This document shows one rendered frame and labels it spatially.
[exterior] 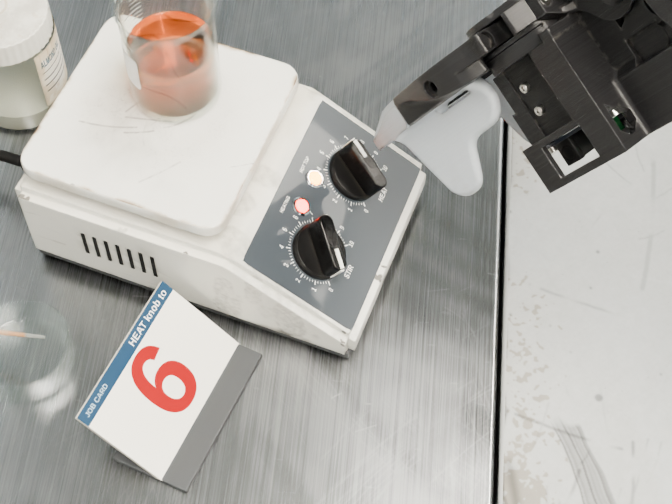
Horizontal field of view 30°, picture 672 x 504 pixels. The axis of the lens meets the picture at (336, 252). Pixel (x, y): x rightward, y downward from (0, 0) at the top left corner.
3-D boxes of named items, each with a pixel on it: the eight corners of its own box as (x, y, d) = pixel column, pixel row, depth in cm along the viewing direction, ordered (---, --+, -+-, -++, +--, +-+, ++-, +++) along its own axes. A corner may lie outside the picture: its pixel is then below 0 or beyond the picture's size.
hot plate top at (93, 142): (304, 77, 71) (304, 67, 70) (219, 243, 65) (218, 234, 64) (114, 19, 73) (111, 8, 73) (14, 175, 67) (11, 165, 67)
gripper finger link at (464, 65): (392, 137, 59) (521, 45, 52) (374, 110, 59) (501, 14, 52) (446, 104, 62) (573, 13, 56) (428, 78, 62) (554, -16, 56)
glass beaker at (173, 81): (193, 147, 68) (179, 47, 61) (109, 109, 69) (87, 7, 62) (249, 72, 71) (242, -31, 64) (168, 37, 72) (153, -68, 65)
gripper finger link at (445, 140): (397, 242, 63) (523, 165, 57) (332, 144, 63) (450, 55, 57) (431, 218, 65) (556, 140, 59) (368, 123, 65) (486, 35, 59)
